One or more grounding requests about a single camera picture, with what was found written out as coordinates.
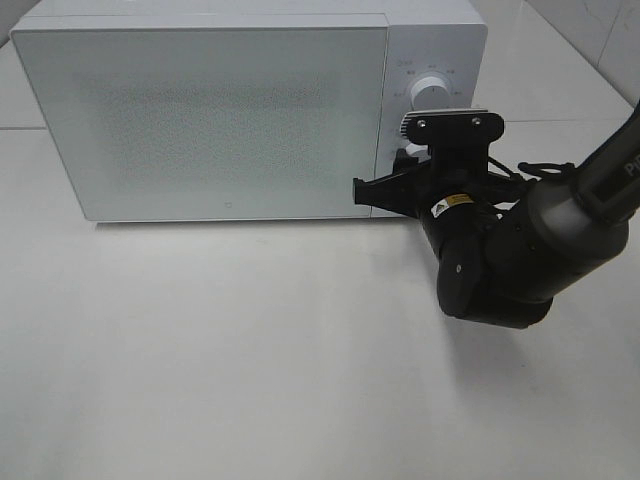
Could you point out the white microwave door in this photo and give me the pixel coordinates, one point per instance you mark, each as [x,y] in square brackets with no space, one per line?
[210,124]

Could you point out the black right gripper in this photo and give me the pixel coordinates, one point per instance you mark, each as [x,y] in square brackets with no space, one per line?
[449,178]

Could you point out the white round knob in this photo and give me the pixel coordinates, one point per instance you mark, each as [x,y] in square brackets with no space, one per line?
[419,151]
[430,92]

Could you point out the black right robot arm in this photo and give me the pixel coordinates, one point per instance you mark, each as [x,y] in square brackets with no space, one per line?
[507,241]

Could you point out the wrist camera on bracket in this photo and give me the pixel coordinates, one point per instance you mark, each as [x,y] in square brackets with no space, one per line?
[455,139]

